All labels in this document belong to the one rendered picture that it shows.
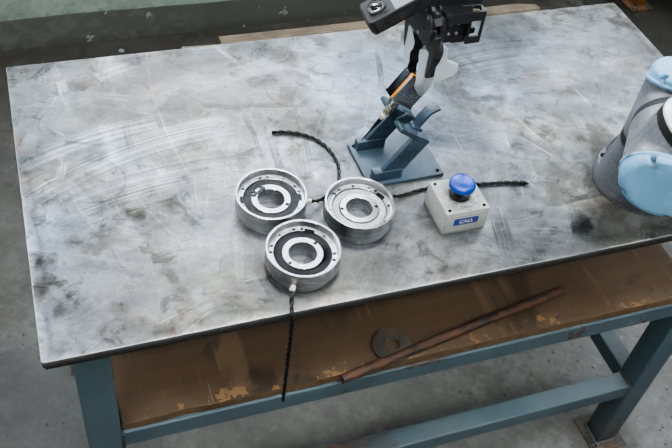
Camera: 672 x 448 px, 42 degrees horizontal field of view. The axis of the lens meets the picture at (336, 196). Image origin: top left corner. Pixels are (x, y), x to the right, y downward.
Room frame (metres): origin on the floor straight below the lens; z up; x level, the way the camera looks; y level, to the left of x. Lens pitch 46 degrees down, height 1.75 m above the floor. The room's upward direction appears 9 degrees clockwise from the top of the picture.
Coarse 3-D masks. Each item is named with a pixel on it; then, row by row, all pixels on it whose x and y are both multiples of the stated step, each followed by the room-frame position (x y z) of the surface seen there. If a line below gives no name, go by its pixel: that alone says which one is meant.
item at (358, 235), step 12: (348, 180) 0.93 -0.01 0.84; (360, 180) 0.93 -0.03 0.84; (372, 180) 0.93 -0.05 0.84; (336, 192) 0.91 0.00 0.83; (372, 192) 0.92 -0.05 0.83; (384, 192) 0.92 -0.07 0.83; (324, 204) 0.87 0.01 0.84; (348, 204) 0.89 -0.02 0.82; (360, 204) 0.90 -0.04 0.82; (372, 204) 0.89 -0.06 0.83; (384, 204) 0.90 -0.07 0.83; (324, 216) 0.86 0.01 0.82; (348, 216) 0.86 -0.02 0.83; (372, 216) 0.87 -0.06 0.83; (336, 228) 0.84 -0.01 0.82; (348, 228) 0.83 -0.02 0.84; (360, 228) 0.83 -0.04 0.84; (372, 228) 0.84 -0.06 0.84; (384, 228) 0.85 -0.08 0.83; (348, 240) 0.84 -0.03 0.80; (360, 240) 0.83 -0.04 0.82; (372, 240) 0.85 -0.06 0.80
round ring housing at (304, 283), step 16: (288, 224) 0.82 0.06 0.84; (304, 224) 0.83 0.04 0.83; (320, 224) 0.83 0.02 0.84; (272, 240) 0.79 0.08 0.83; (304, 240) 0.80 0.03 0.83; (336, 240) 0.80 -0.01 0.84; (272, 256) 0.77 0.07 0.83; (288, 256) 0.77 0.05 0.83; (320, 256) 0.78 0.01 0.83; (336, 256) 0.78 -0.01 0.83; (272, 272) 0.74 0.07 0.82; (288, 272) 0.73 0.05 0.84; (320, 272) 0.75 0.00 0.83; (336, 272) 0.77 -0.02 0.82; (288, 288) 0.74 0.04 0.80; (304, 288) 0.73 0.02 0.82
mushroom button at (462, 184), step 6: (456, 174) 0.94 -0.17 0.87; (462, 174) 0.94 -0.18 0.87; (450, 180) 0.93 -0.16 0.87; (456, 180) 0.93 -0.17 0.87; (462, 180) 0.93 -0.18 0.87; (468, 180) 0.93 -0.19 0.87; (474, 180) 0.93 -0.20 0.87; (450, 186) 0.92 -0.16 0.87; (456, 186) 0.91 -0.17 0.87; (462, 186) 0.91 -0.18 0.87; (468, 186) 0.92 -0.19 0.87; (474, 186) 0.92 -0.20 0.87; (456, 192) 0.91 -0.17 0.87; (462, 192) 0.91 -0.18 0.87; (468, 192) 0.91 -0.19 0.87
